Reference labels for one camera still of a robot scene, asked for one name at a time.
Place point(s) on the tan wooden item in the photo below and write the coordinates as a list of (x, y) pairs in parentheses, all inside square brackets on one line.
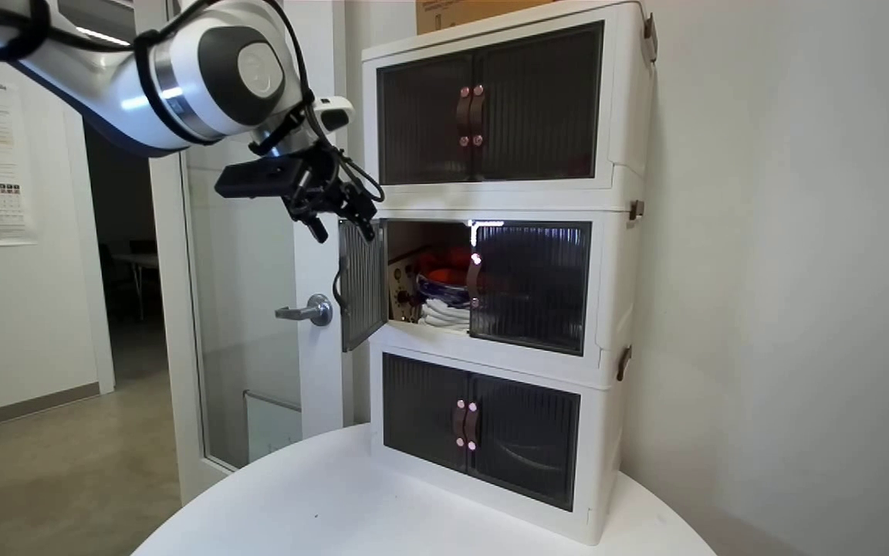
[(402, 288)]

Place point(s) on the white glass panel room door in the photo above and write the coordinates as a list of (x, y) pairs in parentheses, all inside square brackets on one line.
[(322, 391)]

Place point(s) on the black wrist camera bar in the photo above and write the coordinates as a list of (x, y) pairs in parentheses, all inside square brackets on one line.
[(254, 177)]

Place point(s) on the brown cardboard box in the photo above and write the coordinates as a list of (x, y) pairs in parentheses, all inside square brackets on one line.
[(465, 12)]

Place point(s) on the white stacked storage cabinet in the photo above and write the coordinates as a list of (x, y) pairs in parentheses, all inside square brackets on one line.
[(614, 288)]

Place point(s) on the blue item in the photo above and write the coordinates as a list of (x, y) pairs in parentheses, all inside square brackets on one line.
[(451, 295)]

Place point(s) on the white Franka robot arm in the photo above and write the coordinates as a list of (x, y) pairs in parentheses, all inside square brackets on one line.
[(206, 71)]

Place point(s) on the red item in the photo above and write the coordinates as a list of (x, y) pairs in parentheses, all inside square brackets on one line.
[(444, 268)]

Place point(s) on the white item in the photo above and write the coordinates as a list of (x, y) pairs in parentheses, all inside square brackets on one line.
[(444, 317)]

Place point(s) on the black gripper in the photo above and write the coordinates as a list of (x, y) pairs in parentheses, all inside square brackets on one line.
[(326, 185)]

